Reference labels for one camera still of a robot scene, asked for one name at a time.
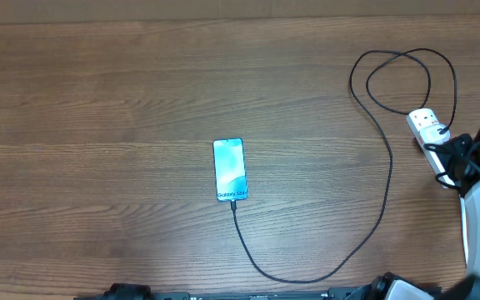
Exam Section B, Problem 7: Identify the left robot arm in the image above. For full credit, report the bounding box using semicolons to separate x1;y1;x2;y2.
103;283;153;300

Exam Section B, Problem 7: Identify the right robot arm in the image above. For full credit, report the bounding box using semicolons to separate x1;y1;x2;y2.
346;108;480;299

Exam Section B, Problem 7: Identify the blue Galaxy smartphone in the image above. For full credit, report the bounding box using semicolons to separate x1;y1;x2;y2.
212;138;248;202

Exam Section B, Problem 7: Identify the white power strip cord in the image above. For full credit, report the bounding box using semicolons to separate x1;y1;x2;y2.
459;197;470;268

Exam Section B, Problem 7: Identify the black USB charging cable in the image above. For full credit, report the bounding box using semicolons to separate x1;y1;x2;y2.
229;47;458;285

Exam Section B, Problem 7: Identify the white USB charger plug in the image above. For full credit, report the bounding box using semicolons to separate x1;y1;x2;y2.
417;123;451;147

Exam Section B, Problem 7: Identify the white power strip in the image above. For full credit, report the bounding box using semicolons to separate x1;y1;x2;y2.
405;107;460;189

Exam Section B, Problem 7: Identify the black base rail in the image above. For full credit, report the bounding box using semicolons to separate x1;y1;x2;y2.
74;287;364;300

